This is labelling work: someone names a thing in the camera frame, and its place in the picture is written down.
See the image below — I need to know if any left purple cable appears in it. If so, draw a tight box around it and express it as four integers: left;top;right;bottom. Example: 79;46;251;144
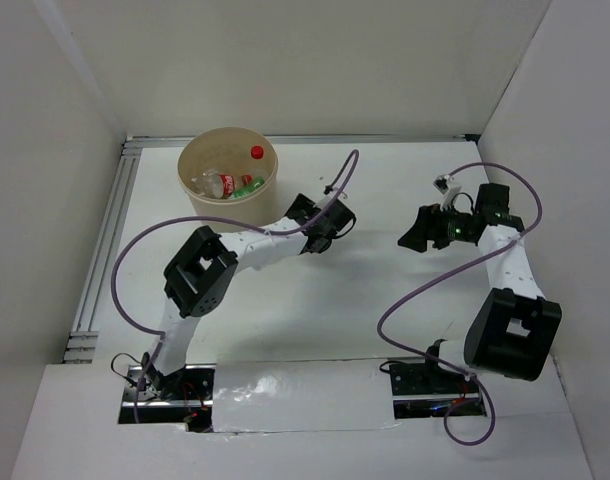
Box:
110;148;361;424

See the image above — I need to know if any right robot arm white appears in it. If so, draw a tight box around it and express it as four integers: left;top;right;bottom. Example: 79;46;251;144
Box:
398;180;562;392

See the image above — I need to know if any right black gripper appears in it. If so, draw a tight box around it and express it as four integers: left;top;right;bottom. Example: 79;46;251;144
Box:
398;199;475;253

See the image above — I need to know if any aluminium frame rail back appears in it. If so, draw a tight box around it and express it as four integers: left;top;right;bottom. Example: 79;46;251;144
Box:
124;134;481;149

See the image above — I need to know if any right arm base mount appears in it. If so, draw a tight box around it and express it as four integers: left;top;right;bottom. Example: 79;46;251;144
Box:
379;359;486;420

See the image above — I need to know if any green plastic bottle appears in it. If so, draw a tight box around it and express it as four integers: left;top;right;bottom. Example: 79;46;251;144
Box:
230;176;265;199

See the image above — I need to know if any aluminium frame rail left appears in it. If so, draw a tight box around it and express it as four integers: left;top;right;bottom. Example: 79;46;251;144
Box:
61;140;141;364

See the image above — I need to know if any aluminium frame rail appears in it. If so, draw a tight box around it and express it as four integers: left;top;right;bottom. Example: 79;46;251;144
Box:
124;134;481;149
61;140;141;364

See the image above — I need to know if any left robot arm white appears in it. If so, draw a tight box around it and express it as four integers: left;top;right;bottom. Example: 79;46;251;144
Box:
142;194;356;399

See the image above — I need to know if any clear bottle red label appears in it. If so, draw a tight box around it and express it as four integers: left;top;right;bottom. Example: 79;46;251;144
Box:
250;145;265;160

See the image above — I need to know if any small bottle red label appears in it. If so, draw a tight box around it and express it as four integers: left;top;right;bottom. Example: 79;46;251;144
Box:
191;169;252;200

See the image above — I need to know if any purple cable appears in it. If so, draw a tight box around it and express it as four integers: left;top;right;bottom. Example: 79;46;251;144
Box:
110;148;361;424
376;161;544;446

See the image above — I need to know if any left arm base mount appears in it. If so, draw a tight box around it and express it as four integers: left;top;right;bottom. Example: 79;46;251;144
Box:
110;353;215;433

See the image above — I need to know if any beige round plastic bin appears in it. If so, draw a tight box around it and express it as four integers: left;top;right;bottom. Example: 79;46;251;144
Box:
177;127;280;226

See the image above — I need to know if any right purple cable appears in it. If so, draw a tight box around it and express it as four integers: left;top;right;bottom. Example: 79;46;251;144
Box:
376;161;544;446

